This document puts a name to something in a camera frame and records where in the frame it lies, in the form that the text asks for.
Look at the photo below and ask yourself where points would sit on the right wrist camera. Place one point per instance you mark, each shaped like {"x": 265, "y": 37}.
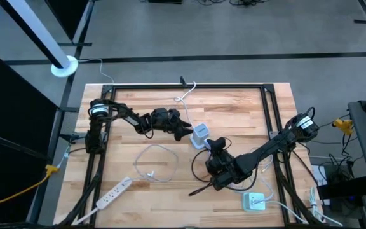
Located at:
{"x": 217, "y": 145}

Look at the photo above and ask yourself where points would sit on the white tower power strip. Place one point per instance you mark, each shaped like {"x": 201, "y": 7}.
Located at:
{"x": 200, "y": 132}

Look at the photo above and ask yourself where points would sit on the white tower fan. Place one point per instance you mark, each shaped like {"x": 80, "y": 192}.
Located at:
{"x": 33, "y": 28}

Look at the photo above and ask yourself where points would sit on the black partition curtain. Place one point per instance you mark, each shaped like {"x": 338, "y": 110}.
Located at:
{"x": 5, "y": 105}
{"x": 65, "y": 16}

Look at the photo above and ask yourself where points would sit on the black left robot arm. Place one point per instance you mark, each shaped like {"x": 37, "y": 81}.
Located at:
{"x": 129, "y": 118}

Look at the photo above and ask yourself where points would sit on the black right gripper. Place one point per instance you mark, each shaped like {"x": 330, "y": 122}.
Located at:
{"x": 221, "y": 167}

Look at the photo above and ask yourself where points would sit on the white paper sheet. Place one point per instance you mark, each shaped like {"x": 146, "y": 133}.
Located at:
{"x": 319, "y": 175}

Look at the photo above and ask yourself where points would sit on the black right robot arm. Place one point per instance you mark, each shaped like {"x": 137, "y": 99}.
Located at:
{"x": 265, "y": 149}

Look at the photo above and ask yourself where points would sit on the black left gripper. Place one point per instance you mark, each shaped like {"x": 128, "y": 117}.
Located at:
{"x": 167, "y": 119}

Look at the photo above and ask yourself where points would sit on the black aluminium table frame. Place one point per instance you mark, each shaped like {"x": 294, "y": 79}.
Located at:
{"x": 234, "y": 86}

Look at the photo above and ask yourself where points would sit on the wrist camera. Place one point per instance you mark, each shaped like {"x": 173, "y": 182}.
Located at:
{"x": 217, "y": 145}
{"x": 180, "y": 136}

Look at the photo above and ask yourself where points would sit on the mint green cube power strip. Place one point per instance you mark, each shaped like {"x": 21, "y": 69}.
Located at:
{"x": 253, "y": 202}

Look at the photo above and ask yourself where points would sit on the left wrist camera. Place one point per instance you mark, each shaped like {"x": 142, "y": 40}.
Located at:
{"x": 180, "y": 136}

